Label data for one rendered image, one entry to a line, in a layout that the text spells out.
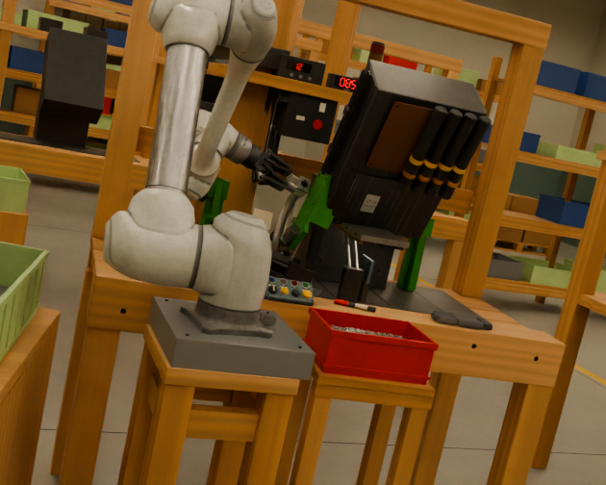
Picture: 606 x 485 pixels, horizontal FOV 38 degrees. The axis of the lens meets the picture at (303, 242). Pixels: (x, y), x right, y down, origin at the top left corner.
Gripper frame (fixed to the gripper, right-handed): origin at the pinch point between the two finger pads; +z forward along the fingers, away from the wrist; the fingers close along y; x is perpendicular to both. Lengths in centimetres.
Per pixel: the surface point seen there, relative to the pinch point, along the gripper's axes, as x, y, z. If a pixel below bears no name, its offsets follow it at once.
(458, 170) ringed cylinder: -44, -1, 30
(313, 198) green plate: -5.6, -6.5, 4.0
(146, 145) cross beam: 37, 14, -42
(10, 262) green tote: 15, -66, -69
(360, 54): 383, 623, 231
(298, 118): -3.2, 24.2, -7.0
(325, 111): -8.6, 29.2, -0.4
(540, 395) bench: -18, -39, 95
